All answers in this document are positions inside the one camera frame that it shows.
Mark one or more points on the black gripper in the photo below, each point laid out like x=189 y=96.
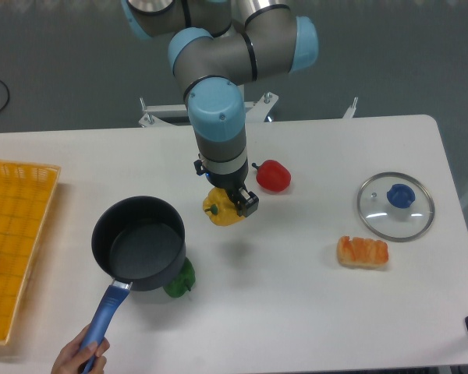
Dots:
x=245 y=202

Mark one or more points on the yellow bell pepper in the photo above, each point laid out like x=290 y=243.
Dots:
x=220 y=209

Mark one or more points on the black pot blue handle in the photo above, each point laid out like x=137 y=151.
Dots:
x=140 y=243

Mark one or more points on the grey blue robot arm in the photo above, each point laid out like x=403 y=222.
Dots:
x=210 y=59

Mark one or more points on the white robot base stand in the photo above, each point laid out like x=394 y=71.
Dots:
x=176 y=114

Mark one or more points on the red bell pepper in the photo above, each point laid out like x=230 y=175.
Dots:
x=272 y=175

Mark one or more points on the green bell pepper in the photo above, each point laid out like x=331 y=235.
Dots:
x=183 y=282

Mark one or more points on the person's hand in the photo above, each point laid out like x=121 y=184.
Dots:
x=72 y=357

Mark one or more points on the orange bread loaf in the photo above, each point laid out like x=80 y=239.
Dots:
x=362 y=252

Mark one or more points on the glass lid blue knob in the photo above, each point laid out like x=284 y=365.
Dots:
x=395 y=206

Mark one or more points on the yellow plastic basket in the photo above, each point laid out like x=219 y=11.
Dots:
x=26 y=192

